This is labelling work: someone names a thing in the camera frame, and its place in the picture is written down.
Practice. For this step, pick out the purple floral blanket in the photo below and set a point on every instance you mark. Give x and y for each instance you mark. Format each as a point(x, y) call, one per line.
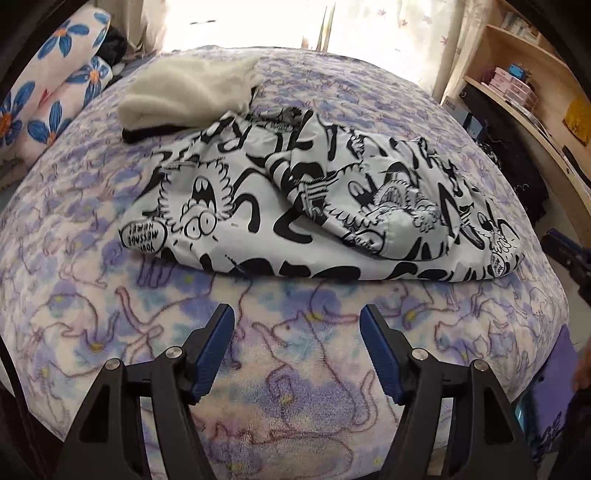
point(115, 300)

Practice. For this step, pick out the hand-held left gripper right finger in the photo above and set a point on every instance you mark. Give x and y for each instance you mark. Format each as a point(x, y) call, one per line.
point(376, 350)

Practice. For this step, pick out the cream fleece garment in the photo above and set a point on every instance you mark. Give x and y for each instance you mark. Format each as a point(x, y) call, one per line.
point(184, 92)

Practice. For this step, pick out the pink storage boxes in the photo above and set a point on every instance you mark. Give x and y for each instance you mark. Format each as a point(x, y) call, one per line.
point(508, 85)

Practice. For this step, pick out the yellow sheet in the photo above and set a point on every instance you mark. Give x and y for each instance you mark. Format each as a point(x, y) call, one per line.
point(578, 121)

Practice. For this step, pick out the light curtain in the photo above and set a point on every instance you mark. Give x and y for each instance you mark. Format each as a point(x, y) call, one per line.
point(457, 46)

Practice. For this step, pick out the blue flower print pillow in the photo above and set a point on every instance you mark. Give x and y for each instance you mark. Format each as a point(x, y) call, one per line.
point(60, 41)
point(64, 106)

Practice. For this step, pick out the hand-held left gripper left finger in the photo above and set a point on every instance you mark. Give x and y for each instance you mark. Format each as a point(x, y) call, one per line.
point(217, 341)

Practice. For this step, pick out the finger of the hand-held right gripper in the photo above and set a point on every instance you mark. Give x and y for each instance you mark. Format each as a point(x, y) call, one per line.
point(561, 244)

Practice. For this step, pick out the dark cloth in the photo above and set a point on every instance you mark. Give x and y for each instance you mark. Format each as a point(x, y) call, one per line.
point(113, 48)

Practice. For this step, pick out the black and white printed garment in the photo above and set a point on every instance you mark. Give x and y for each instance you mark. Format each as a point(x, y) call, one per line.
point(258, 203)

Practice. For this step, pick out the wooden shelf unit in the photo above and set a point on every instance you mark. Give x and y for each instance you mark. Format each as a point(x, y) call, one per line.
point(531, 55)

